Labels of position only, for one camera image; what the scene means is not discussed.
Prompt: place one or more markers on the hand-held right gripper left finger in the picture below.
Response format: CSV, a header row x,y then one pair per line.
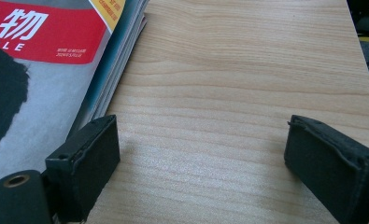
x,y
88,161

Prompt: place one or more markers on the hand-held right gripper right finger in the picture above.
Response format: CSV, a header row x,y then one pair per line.
x,y
325,165

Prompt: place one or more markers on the magazine with red label cover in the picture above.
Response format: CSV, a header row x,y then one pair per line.
x,y
54,93

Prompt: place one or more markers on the magazine with teal cover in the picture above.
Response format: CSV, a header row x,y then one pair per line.
x,y
126,37

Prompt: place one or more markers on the black stand base yellow stripes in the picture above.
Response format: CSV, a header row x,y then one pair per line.
x,y
368,39

